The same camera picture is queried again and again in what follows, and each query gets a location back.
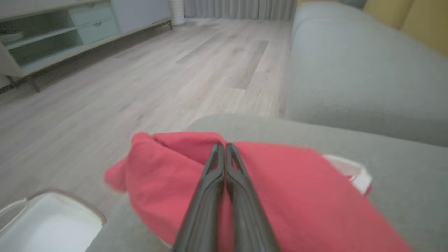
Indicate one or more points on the pale green TV cabinet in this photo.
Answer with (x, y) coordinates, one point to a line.
(52, 38)

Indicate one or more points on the grey fabric sofa section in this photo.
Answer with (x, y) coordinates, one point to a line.
(350, 77)

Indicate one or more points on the grey pleated curtain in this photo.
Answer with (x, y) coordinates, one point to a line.
(241, 8)

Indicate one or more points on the red shirt with white sleeves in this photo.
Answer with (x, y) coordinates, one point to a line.
(297, 196)

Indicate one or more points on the white ribbed vase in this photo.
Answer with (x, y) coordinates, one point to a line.
(177, 12)

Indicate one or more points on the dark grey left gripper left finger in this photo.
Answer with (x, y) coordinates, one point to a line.
(206, 210)

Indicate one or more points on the grey fabric sofa seat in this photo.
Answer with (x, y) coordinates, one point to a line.
(402, 175)

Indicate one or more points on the yellow sofa cushion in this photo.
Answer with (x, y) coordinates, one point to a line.
(423, 24)

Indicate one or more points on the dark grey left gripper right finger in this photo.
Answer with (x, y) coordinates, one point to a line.
(246, 217)

